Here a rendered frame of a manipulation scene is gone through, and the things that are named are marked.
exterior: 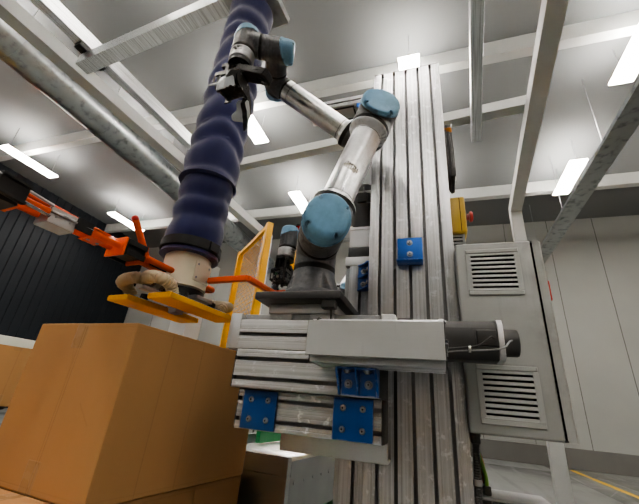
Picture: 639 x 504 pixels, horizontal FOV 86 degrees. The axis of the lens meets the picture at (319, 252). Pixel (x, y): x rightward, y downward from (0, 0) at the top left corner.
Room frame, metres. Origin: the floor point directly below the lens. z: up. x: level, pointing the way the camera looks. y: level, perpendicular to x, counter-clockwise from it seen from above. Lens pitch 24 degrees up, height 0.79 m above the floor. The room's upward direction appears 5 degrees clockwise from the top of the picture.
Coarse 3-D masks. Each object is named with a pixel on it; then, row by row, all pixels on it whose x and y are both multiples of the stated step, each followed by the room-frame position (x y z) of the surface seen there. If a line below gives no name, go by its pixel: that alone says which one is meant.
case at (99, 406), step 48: (48, 336) 1.04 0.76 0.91; (96, 336) 0.95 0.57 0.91; (144, 336) 0.92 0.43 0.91; (48, 384) 1.01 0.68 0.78; (96, 384) 0.93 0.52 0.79; (144, 384) 0.96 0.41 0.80; (192, 384) 1.12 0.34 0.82; (0, 432) 1.05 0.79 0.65; (48, 432) 0.98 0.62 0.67; (96, 432) 0.91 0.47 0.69; (144, 432) 1.00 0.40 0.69; (192, 432) 1.16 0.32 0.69; (240, 432) 1.39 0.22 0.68; (0, 480) 1.02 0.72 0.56; (48, 480) 0.95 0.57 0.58; (96, 480) 0.91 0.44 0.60; (144, 480) 1.03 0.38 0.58; (192, 480) 1.20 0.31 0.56
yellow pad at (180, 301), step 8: (152, 296) 1.06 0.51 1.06; (160, 296) 1.04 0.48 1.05; (168, 296) 1.03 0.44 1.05; (176, 296) 1.05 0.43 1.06; (184, 296) 1.10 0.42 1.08; (168, 304) 1.13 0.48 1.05; (176, 304) 1.12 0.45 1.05; (184, 304) 1.11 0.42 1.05; (192, 304) 1.12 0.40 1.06; (200, 304) 1.15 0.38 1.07; (192, 312) 1.22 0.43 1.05; (200, 312) 1.21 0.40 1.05; (208, 312) 1.19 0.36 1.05; (216, 312) 1.22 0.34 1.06; (216, 320) 1.32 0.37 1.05; (224, 320) 1.31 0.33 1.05
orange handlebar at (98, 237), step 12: (36, 204) 0.75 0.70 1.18; (36, 216) 0.80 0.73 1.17; (96, 228) 0.89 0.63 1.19; (84, 240) 0.92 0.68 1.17; (96, 240) 0.91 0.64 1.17; (108, 240) 0.93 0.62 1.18; (144, 264) 1.10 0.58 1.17; (156, 264) 1.09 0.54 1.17; (228, 276) 1.19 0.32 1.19; (240, 276) 1.17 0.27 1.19; (264, 288) 1.25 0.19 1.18
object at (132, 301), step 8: (112, 296) 1.14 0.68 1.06; (120, 296) 1.12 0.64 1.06; (128, 296) 1.11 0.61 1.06; (136, 296) 1.16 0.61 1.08; (144, 296) 1.21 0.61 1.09; (120, 304) 1.20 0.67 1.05; (128, 304) 1.18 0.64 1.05; (136, 304) 1.17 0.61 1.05; (144, 304) 1.17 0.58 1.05; (152, 304) 1.20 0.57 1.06; (152, 312) 1.28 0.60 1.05; (160, 312) 1.27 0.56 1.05; (176, 320) 1.40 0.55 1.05; (184, 320) 1.38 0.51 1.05; (192, 320) 1.39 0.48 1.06
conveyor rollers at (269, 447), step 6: (252, 444) 2.38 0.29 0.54; (258, 444) 2.37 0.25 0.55; (264, 444) 2.36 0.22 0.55; (270, 444) 2.43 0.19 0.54; (276, 444) 2.43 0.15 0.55; (252, 450) 2.07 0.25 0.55; (258, 450) 2.07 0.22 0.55; (264, 450) 2.14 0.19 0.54; (270, 450) 2.13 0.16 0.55; (276, 450) 2.21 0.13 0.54; (294, 456) 1.98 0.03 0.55
